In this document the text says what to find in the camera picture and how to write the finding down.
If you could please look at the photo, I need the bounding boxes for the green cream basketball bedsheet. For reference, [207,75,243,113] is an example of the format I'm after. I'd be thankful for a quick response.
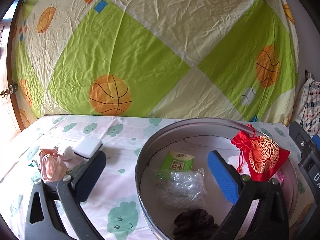
[12,0,299,126]

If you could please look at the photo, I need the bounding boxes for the pink soft cloth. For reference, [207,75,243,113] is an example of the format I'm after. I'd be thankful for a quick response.
[39,148,67,183]

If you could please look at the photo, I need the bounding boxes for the white black sponge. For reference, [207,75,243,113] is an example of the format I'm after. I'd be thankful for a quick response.
[73,137,103,159]

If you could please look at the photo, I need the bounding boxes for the wooden door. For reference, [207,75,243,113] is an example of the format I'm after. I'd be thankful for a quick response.
[1,0,21,141]

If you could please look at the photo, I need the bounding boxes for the clear plastic bag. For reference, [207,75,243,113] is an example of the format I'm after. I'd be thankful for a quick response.
[154,168,207,210]

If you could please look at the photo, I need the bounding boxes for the dark brown fuzzy item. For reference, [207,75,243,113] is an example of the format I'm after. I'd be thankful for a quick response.
[173,209,219,239]

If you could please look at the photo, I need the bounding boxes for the brass door knob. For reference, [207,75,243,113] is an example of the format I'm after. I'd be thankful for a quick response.
[1,83,18,98]

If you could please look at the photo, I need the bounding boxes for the white cloud print tablecloth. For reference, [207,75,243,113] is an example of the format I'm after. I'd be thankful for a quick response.
[0,114,316,240]

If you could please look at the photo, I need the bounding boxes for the green tissue packet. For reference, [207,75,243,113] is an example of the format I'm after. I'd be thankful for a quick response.
[156,151,194,178]

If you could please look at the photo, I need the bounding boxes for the white pink-edged towel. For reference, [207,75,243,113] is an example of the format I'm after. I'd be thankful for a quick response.
[227,155,285,185]

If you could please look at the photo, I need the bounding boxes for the plaid hanging clothes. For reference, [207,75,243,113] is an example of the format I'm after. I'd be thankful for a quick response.
[297,78,320,137]

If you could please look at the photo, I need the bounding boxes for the red gold drawstring pouch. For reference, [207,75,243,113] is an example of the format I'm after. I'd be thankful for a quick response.
[231,124,290,182]

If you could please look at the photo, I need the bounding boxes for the small white soft item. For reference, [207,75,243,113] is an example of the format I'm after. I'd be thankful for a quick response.
[61,146,75,160]

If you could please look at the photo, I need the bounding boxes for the round metal tin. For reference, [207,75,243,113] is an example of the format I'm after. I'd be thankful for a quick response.
[135,118,297,239]

